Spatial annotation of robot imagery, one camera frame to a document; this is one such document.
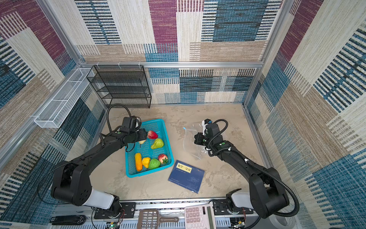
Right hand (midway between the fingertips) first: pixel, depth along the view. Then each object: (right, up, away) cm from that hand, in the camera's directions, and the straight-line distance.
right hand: (194, 138), depth 86 cm
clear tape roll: (+44, -37, -18) cm, 60 cm away
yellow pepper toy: (-29, -14, -1) cm, 32 cm away
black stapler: (-60, -35, -19) cm, 72 cm away
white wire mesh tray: (-70, +13, -15) cm, 73 cm away
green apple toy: (-23, -14, -3) cm, 28 cm away
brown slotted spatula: (-23, -38, -14) cm, 47 cm away
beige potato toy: (-31, -2, -1) cm, 31 cm away
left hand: (-31, +3, +3) cm, 31 cm away
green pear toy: (-23, -4, +6) cm, 24 cm away
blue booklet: (-4, -22, -2) cm, 23 cm away
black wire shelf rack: (-53, +37, +22) cm, 68 cm away
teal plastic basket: (-23, +6, +13) cm, 27 cm away
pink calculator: (+2, -36, -16) cm, 39 cm away
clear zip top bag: (+2, -9, +4) cm, 10 cm away
